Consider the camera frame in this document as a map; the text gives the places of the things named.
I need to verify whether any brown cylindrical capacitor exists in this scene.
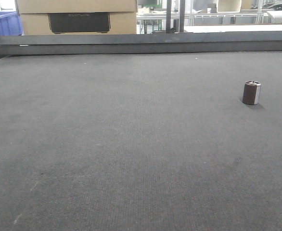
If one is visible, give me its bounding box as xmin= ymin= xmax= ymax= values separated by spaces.
xmin=242 ymin=81 xmax=261 ymax=105

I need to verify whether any dark grey table mat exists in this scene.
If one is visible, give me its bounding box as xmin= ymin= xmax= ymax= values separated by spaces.
xmin=0 ymin=52 xmax=282 ymax=231

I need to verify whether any lower cardboard box black label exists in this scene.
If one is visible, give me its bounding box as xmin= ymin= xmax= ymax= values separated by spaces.
xmin=21 ymin=12 xmax=137 ymax=35

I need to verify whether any black vertical pole left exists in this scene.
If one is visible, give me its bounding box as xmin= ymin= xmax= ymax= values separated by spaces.
xmin=166 ymin=0 xmax=172 ymax=34

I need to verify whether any black vertical pole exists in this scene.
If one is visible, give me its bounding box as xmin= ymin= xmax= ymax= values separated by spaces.
xmin=166 ymin=0 xmax=172 ymax=34
xmin=179 ymin=0 xmax=186 ymax=33

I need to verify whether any black vertical pole right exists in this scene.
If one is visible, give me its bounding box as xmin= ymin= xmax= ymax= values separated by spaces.
xmin=179 ymin=0 xmax=186 ymax=33

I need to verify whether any white background table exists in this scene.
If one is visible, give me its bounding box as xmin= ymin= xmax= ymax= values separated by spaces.
xmin=184 ymin=24 xmax=282 ymax=33

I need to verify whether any dark grey board stack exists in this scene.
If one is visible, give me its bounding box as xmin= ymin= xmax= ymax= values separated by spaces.
xmin=0 ymin=31 xmax=282 ymax=55

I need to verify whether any upper cardboard box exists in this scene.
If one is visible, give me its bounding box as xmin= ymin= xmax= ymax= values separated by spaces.
xmin=16 ymin=0 xmax=137 ymax=13

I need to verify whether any blue crate behind table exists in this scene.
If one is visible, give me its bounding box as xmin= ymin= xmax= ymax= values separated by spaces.
xmin=0 ymin=11 xmax=23 ymax=36

